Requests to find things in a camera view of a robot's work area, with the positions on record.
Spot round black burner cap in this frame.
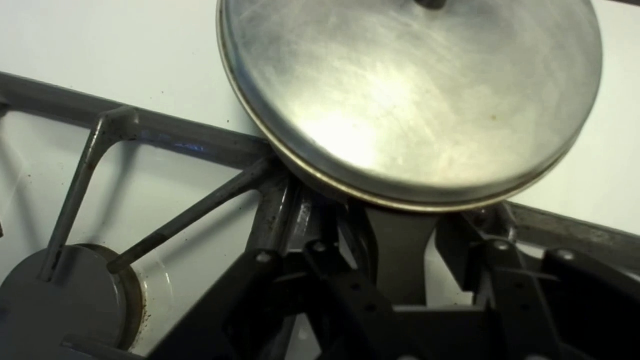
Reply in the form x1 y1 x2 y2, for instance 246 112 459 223
0 241 146 354

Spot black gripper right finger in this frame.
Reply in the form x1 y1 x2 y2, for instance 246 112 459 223
398 210 561 360

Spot white gas stove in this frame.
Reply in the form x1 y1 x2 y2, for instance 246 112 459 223
0 0 640 360

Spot silver lid with black knob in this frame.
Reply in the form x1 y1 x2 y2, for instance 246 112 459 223
216 0 605 213

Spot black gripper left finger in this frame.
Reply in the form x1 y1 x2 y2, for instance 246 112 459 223
301 206 416 360

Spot black stove grate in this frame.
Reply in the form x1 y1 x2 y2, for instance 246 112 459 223
0 70 640 287

